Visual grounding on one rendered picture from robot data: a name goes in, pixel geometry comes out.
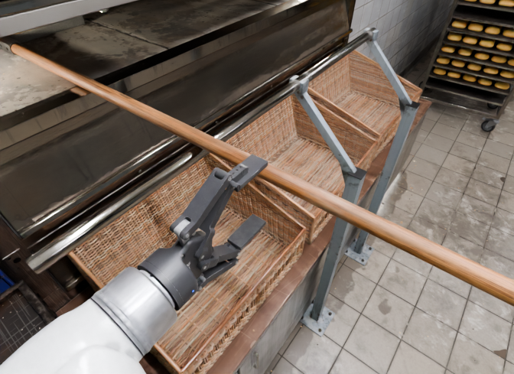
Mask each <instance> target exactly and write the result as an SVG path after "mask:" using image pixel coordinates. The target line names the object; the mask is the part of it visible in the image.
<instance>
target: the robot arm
mask: <svg viewBox="0 0 514 374"><path fill-rule="evenodd" d="M267 166H268V162H267V161H266V160H264V159H262V158H260V157H258V156H256V155H254V154H251V155H250V156H248V157H247V159H245V160H244V161H243V162H242V163H240V164H238V165H236V166H235V167H234V168H233V169H232V170H231V171H229V172H228V173H227V172H225V171H223V170H222V169H220V168H218V167H215V168H214V169H213V171H212V172H211V174H210V176H209V177H208V178H207V180H206V181H205V182H204V184H203V185H202V187H201V188H200V189H199V191H198V192H197V194H196V195H195V197H194V198H193V199H192V201H191V202H190V204H189V205H188V206H187V208H186V210H185V211H184V212H183V213H182V215H181V216H179V217H178V218H177V219H176V220H175V221H174V222H173V223H172V224H171V226H170V231H172V232H173V233H174V234H176V235H177V237H178V239H177V241H176V243H175V244H173V245H172V247H170V248H167V249H165V248H159V249H157V250H156V251H154V252H153V253H152V254H151V255H150V256H149V257H147V258H146V260H144V261H143V262H142V263H141V264H139V265H138V269H136V268H134V267H128V268H126V269H125V270H124V271H122V272H121V273H120V274H119V275H117V276H116V277H115V278H114V279H112V280H111V281H110V282H109V283H108V284H107V285H106V286H105V287H103V288H102V289H101V290H100V291H97V292H96V293H95V294H94V295H93V296H92V297H91V298H90V299H89V300H88V301H86V302H85V303H83V304H82V305H80V306H79V307H77V308H75V309H74V310H72V311H69V312H67V313H65V314H63V315H61V316H59V317H58V318H57V319H56V320H54V321H52V322H51V323H50V324H48V325H47V326H46V327H44V328H43V329H42V330H40V331H39V332H38V333H36V334H35V335H34V336H33V337H32V338H31V339H29V340H28V341H27V342H26V343H24V344H23V345H22V346H21V347H20V348H19V349H17V350H16V351H15V352H14V353H13V354H12V355H11V356H10V357H8V358H7V359H6V361H4V362H3V364H1V365H0V374H146V373H145V371H144V370H143V368H142V366H141V365H140V363H139V361H140V360H141V359H142V357H143V356H144V355H145V354H146V353H148V352H149V351H150V350H151V348H152V347H153V346H154V345H155V344H156V343H157V342H158V341H159V340H160V338H161V337H162V336H163V335H164V334H165V333H166V332H167V331H168V330H169V329H170V328H171V326H172V325H173V324H174V323H175V322H176V320H177V313H176V311H179V310H180V309H181V308H182V307H183V306H184V304H185V303H186V302H187V301H188V300H189V299H190V298H191V297H192V296H193V295H194V294H195V293H196V292H197V291H200V290H201V289H202V288H203V287H204V286H205V285H206V284H207V283H208V282H210V281H212V280H213V279H214V278H216V277H218V276H219V275H221V274H222V273H224V272H226V271H227V270H229V269H231V268H232V267H233V266H235V265H236V264H237V263H238V261H239V260H238V259H237V258H236V257H237V256H238V255H239V254H240V250H241V251H242V250H243V249H244V247H245V246H246V245H247V244H248V243H249V242H250V241H251V240H252V239H253V238H254V237H255V235H256V234H257V233H258V232H259V231H260V230H261V229H262V228H263V227H264V226H265V225H266V221H264V220H263V219H261V218H259V217H258V216H256V215H255V214H252V215H251V216H250V217H249V218H248V219H247V220H246V221H245V222H244V223H243V224H242V225H241V226H240V227H239V228H238V229H237V230H236V231H235V232H234V233H233V234H232V235H231V236H230V237H229V238H228V239H227V241H225V243H224V244H223V245H220V246H214V247H212V243H213V240H212V239H213V237H214V235H215V229H214V228H215V225H216V224H217V222H218V220H219V218H220V216H221V214H222V212H223V210H224V208H225V206H226V205H227V203H228V201H229V199H230V197H231V195H232V193H233V191H234V190H235V191H236V192H239V191H240V190H241V189H242V188H244V186H245V185H247V183H248V182H250V181H251V180H252V179H253V178H254V177H255V176H256V175H258V174H259V173H260V172H261V171H262V170H263V169H265V168H266V167H267ZM198 228H199V229H201V230H202V231H196V230H197V229H198ZM195 231H196V232H195ZM229 243H230V244H229ZM225 260H227V261H228V262H227V261H225Z"/></svg>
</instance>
